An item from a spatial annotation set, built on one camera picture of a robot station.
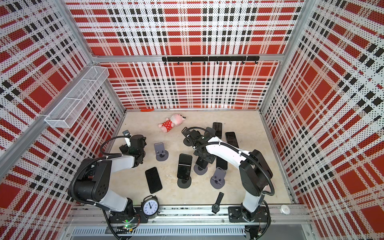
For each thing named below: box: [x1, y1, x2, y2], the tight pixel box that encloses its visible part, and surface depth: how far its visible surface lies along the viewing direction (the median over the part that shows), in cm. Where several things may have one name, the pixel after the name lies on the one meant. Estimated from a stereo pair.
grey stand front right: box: [210, 167, 227, 190], surface depth 81 cm
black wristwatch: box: [211, 192, 225, 214], surface depth 78 cm
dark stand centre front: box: [177, 176, 192, 189], surface depth 86 cm
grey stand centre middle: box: [193, 163, 208, 176], surface depth 90 cm
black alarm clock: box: [141, 195, 160, 219], surface depth 75 cm
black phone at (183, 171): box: [177, 153, 193, 180], surface depth 80 cm
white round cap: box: [280, 204, 291, 215], surface depth 76 cm
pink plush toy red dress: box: [158, 113, 187, 133], surface depth 107 cm
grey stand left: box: [154, 142, 169, 162], surface depth 93 cm
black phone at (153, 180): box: [145, 167, 163, 194], surface depth 88 cm
